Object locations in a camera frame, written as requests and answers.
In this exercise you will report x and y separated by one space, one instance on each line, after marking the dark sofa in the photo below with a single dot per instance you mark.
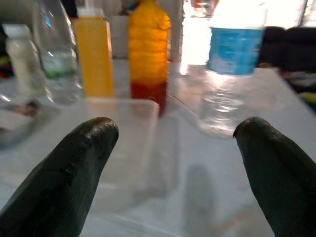
291 49

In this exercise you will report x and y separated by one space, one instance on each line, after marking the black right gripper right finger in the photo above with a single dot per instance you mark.
284 182

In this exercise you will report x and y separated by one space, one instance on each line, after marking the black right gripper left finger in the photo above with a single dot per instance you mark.
59 187

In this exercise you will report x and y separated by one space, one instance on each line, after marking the ribbed orange drink bottle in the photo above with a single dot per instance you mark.
148 49

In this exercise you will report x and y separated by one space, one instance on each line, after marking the clear plastic food tray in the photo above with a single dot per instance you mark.
17 118

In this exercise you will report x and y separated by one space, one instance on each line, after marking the small white plastic bottle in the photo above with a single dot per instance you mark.
21 61

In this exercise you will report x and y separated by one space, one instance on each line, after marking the square orange juice bottle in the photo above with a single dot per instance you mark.
95 56

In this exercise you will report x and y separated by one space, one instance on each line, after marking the clear water bottle green label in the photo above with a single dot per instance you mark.
59 81

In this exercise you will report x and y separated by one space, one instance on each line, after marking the clear water bottle blue label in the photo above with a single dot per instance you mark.
234 49

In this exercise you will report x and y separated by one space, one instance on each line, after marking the clear plastic container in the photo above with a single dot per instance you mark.
138 148

